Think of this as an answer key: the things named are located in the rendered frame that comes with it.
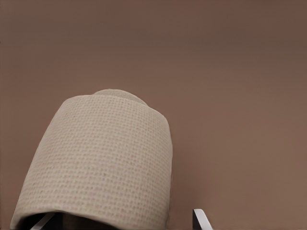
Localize beige woven slipper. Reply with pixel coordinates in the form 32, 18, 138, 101
10, 89, 173, 230

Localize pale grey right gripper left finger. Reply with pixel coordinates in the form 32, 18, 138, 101
30, 212, 56, 230

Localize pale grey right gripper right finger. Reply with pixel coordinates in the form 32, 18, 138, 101
192, 208, 213, 230

